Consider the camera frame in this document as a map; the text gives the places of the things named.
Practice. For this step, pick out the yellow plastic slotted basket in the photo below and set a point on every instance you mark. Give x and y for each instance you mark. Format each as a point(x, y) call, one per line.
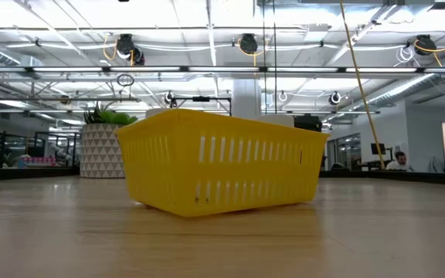
point(222, 173)

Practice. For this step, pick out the black overhead metal rig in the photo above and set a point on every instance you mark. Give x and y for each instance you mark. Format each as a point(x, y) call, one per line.
point(201, 99)

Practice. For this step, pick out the white building column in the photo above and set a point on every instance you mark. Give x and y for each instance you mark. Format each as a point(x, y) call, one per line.
point(246, 96)

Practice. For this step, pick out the long ceiling light bar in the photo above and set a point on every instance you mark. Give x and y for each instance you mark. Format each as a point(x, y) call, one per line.
point(222, 69)

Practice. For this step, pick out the black box-shaped device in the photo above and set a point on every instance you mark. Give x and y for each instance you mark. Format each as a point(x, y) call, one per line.
point(307, 123)

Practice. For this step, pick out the succulent in white patterned pot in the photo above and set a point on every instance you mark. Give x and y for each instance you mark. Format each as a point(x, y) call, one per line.
point(99, 154)

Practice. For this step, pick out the black computer monitor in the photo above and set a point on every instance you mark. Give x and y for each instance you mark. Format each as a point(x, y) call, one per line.
point(378, 148)

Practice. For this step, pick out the pink box row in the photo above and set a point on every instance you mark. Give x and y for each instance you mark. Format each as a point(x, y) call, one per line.
point(39, 161)

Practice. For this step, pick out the black railing frame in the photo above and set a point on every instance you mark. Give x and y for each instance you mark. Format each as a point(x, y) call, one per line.
point(3, 148)

